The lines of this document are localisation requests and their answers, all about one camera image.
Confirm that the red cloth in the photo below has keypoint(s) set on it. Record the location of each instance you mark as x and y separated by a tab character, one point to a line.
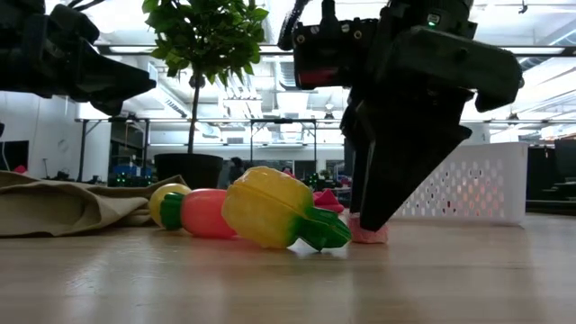
328	200

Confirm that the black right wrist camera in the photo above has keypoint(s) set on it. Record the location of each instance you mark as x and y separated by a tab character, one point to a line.
333	45

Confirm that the yellow toy lemon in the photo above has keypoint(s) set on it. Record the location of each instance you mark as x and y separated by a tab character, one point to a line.
173	188

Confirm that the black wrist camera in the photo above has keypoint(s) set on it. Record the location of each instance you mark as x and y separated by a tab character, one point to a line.
74	24
333	45

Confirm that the white plastic basket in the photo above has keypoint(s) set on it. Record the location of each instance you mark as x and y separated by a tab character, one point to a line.
486	184

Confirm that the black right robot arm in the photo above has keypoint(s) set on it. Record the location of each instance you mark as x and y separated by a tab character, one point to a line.
450	13

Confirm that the green leafy plant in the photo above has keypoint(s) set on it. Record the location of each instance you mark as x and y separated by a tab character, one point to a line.
202	27

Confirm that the beige cloth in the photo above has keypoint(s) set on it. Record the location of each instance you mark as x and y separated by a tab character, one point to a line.
67	207

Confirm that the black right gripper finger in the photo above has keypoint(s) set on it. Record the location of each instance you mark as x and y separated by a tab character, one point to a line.
405	157
357	135

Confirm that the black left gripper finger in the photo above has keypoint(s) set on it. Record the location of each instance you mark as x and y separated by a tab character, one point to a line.
112	76
117	105

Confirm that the orange toy carrot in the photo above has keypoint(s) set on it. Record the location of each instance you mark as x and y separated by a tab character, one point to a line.
207	213

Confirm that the black plant pot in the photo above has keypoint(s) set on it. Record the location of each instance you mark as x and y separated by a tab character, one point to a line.
189	171

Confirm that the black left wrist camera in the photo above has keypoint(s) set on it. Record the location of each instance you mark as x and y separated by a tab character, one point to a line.
74	24

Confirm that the pink toy fruit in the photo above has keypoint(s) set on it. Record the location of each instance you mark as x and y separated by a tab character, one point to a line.
373	236

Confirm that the orange toy fruit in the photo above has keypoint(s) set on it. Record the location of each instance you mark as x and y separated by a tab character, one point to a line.
265	207

